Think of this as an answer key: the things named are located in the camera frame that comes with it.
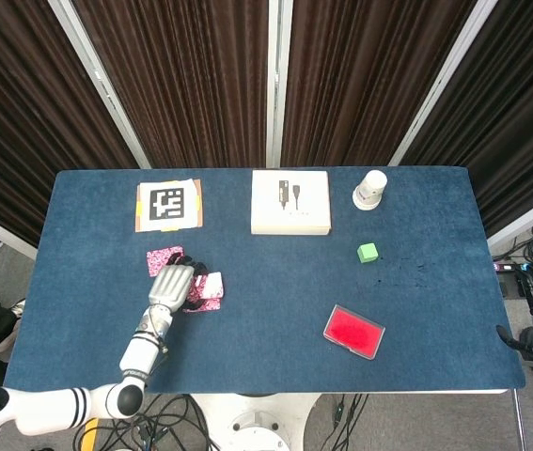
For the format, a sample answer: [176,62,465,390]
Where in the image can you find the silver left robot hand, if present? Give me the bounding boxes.
[147,252,211,314]

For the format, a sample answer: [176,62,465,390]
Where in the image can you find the black power strip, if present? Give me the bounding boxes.
[492,260,533,275]

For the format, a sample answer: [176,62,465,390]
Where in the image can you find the fiducial marker sheet on cardboard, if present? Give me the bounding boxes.
[134,177,205,234]

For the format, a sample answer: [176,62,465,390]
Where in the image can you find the metal table leg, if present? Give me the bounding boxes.
[512,389,528,451]

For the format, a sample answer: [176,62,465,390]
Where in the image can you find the blue fabric table mat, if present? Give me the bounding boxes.
[5,166,526,395]

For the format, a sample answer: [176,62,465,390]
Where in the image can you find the white flat product box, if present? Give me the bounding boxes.
[250,169,332,236]

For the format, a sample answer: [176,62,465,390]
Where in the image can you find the clear case with red lining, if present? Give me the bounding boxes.
[322,303,386,362]

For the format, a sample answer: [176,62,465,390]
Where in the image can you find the green cube block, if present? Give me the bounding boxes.
[356,242,380,265]

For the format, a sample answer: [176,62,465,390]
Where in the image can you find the dark brown pleated curtain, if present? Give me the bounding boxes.
[0,0,141,246]
[280,0,478,166]
[71,0,271,169]
[401,0,533,236]

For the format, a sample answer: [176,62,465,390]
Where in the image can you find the white frame rail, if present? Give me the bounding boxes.
[486,185,533,248]
[0,204,39,260]

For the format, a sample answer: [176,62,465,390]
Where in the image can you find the white pedestal base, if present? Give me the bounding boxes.
[195,393,323,451]

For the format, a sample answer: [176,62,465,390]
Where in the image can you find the black cable with inline box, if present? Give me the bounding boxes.
[329,393,370,451]

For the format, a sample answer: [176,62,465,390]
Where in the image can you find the white frame post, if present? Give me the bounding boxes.
[387,0,500,166]
[48,0,152,169]
[265,0,294,168]

